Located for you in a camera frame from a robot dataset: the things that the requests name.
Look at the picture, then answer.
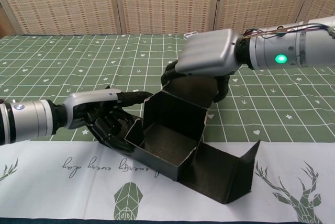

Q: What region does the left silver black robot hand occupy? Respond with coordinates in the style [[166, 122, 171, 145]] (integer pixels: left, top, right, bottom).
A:
[[53, 86, 154, 154]]

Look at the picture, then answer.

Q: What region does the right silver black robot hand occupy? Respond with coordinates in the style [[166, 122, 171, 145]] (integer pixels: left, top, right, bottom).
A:
[[161, 28, 240, 103]]

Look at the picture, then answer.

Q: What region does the green grid deer tablecloth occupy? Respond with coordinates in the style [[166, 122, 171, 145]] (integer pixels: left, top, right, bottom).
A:
[[0, 32, 335, 222]]

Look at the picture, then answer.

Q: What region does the black folding cardboard box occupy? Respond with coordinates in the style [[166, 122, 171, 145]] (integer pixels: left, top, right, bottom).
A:
[[124, 76, 261, 205]]

